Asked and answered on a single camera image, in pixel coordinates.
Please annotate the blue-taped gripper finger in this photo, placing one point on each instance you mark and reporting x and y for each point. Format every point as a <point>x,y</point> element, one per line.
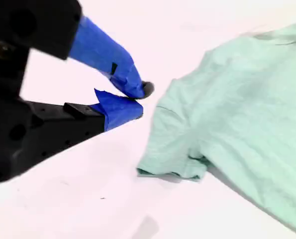
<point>100,49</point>
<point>88,122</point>

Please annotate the pale green T-shirt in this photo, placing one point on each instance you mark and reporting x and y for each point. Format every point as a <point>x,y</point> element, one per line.
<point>237,112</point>

